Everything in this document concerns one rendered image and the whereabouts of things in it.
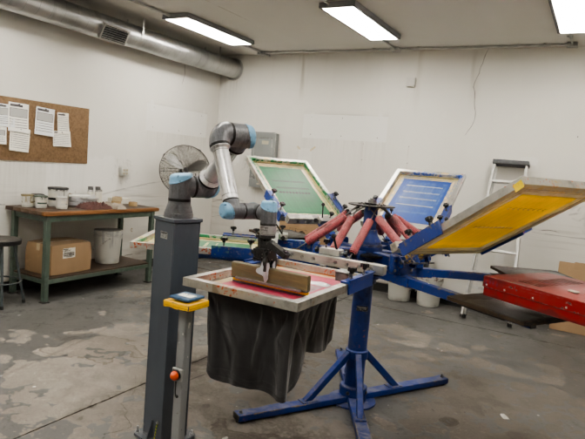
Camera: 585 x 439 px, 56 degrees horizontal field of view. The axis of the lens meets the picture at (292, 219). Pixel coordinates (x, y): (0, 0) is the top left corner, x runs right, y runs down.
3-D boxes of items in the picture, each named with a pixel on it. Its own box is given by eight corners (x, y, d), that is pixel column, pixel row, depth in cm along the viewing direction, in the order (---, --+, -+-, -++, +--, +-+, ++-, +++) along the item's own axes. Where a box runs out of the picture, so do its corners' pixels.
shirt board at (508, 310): (580, 333, 251) (581, 315, 250) (523, 341, 230) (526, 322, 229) (388, 271, 365) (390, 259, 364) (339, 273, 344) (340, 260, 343)
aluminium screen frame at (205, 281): (297, 313, 214) (298, 303, 213) (182, 285, 242) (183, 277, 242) (371, 282, 282) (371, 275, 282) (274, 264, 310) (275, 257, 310)
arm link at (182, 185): (164, 196, 285) (165, 171, 284) (186, 197, 293) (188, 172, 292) (174, 199, 276) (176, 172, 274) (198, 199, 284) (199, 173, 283)
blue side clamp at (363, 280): (348, 295, 255) (350, 280, 255) (339, 293, 258) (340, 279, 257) (372, 285, 282) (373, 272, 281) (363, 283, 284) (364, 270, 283)
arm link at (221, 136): (210, 114, 250) (230, 214, 237) (231, 117, 257) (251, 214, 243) (198, 126, 258) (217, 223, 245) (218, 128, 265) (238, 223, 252)
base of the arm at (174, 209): (158, 215, 285) (158, 196, 283) (181, 214, 296) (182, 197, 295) (175, 219, 274) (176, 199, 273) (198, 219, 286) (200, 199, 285)
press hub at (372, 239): (368, 419, 337) (391, 202, 323) (312, 401, 356) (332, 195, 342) (389, 398, 371) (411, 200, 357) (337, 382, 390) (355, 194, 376)
